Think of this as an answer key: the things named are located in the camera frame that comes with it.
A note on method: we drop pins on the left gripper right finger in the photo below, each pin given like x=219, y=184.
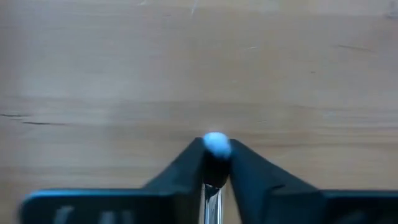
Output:
x=264, y=193

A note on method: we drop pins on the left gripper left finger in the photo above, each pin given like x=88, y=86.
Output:
x=174, y=193

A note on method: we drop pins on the large fluffy head makeup brush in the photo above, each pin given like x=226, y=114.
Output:
x=216, y=146

